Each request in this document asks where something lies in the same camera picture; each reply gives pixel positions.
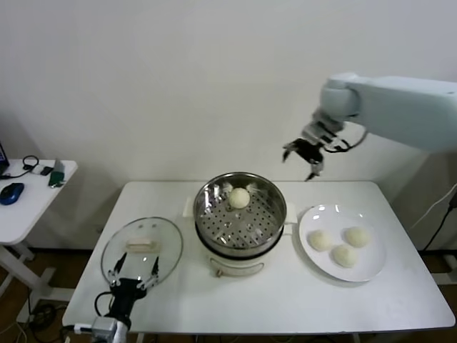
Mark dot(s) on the stainless steel steamer basket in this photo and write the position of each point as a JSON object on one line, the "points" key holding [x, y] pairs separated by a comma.
{"points": [[257, 214]]}

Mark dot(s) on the white steamed baozi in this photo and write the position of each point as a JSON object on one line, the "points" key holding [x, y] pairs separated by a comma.
{"points": [[344, 256], [238, 197], [356, 236], [320, 240]]}

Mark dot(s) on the green card holder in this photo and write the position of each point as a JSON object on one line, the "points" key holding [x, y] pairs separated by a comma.
{"points": [[56, 177]]}

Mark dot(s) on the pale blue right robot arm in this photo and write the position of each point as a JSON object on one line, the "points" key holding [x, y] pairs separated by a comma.
{"points": [[400, 107]]}

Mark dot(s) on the round glass pot lid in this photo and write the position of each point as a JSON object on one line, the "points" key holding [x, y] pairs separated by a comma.
{"points": [[168, 246]]}

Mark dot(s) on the white side table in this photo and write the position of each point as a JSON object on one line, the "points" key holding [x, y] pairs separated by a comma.
{"points": [[28, 214]]}

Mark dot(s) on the small white device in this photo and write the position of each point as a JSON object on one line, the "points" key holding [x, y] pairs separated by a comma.
{"points": [[36, 169]]}

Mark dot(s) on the blue computer mouse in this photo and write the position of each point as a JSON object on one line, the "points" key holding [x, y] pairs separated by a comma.
{"points": [[10, 193]]}

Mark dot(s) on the white electric cooking pot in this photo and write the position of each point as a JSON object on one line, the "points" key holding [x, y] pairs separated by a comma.
{"points": [[235, 266]]}

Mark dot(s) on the large white plate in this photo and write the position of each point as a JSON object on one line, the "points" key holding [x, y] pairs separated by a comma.
{"points": [[367, 264]]}

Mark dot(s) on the small black device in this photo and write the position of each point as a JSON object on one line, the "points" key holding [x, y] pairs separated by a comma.
{"points": [[45, 171]]}

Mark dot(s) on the grey metal stand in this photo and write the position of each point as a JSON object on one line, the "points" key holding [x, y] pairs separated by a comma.
{"points": [[59, 166]]}

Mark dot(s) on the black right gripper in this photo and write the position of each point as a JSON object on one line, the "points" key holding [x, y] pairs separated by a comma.
{"points": [[310, 151]]}

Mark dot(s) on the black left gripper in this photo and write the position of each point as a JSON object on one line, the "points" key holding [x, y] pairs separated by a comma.
{"points": [[125, 296]]}

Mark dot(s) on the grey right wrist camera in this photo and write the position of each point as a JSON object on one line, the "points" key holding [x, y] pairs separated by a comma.
{"points": [[316, 132]]}

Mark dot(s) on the dark laptop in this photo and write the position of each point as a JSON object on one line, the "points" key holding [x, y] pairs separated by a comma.
{"points": [[3, 157]]}

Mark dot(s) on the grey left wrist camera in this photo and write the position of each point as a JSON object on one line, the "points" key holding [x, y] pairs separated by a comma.
{"points": [[104, 327]]}

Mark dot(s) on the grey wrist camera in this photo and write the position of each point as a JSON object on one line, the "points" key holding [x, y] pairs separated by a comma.
{"points": [[316, 132], [104, 327]]}

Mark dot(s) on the white stand foot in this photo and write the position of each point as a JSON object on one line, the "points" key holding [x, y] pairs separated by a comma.
{"points": [[446, 278]]}

